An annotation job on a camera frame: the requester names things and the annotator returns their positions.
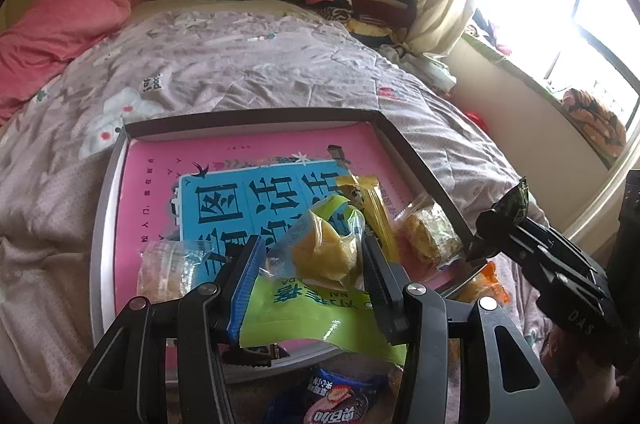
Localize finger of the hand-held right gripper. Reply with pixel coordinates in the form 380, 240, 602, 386
467, 239, 566, 300
477, 204, 601, 275

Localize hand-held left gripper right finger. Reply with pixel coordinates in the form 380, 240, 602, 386
362, 236, 573, 424

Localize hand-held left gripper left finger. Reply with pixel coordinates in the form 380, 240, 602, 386
55, 235, 266, 424

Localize small dark green packet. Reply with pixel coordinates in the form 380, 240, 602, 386
495, 178, 531, 225

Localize orange snack packet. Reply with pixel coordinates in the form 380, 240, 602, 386
450, 261, 512, 305

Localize clear yellow snack packet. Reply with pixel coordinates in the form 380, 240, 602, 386
395, 199, 466, 270
137, 240, 212, 301

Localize light green cake packet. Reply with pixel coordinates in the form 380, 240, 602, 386
240, 194, 407, 366

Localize long yellow snack packet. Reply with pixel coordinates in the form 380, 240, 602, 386
335, 174, 401, 265

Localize blue cookie packet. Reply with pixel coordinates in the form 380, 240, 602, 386
265, 366, 391, 424

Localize dark shallow box tray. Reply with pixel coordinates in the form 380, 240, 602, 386
90, 106, 488, 385

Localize person's right hand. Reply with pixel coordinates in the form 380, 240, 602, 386
547, 331, 631, 410

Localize red plastic bag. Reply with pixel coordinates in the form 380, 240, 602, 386
465, 109, 496, 136

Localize orange patterned cloth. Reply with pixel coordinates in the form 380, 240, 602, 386
562, 88, 628, 160

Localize pink and blue book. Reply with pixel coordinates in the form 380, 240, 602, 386
115, 126, 471, 375

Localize green patterned sill cover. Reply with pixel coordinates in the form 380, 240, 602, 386
462, 33, 566, 97

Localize white crumpled cloth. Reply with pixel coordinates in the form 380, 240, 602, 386
395, 44, 457, 92

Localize clothes on window sill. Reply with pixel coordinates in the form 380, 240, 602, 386
470, 9, 516, 55

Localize pink quilt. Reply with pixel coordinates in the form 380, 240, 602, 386
0, 0, 133, 122

